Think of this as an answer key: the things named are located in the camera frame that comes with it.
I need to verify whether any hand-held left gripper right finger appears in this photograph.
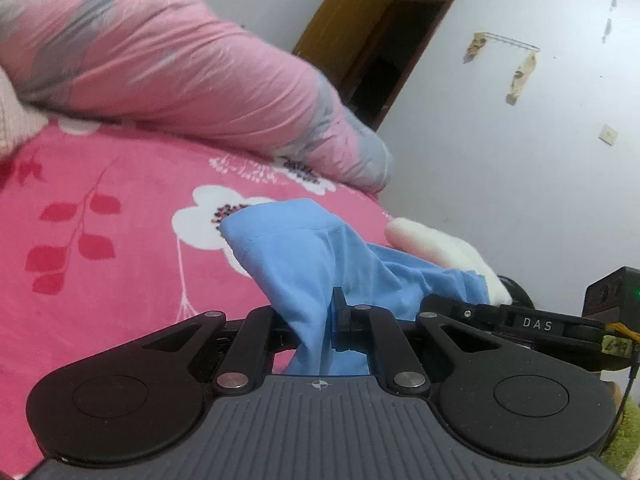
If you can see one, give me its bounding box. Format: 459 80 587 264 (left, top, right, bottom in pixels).
331 287 501 395

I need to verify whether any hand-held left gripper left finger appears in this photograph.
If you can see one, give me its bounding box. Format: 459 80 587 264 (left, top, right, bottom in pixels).
144 306 300 395

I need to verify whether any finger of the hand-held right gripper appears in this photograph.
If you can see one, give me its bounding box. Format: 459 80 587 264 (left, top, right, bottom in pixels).
420 294 506 331

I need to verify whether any blue t-shirt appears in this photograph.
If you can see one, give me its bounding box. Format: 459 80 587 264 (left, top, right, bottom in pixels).
220 199 490 378

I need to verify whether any black curved object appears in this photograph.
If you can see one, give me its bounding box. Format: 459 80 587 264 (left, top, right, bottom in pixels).
497 275 536 311

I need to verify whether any white fluffy folded cloth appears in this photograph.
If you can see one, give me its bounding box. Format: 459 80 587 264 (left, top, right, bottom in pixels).
385 216 513 306

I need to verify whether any pink floral bed sheet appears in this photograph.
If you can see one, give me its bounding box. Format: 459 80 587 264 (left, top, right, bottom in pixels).
0 119 501 478

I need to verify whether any green floor mat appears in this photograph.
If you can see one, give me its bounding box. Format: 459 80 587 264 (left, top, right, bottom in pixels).
602 400 640 480

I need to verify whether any long torn tape scrap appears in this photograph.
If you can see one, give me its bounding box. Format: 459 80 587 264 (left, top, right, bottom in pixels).
504 52 540 107

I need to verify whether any small torn tape scrap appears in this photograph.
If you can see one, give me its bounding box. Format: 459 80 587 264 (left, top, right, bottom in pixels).
464 31 490 65

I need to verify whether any pink grey quilt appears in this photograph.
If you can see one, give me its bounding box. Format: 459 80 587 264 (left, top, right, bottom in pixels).
0 0 394 194

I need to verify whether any wooden door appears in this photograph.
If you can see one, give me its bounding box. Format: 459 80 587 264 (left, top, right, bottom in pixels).
292 0 391 92

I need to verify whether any pale pink knitted sweater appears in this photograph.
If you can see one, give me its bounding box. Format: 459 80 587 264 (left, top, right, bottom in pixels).
0 67 49 161

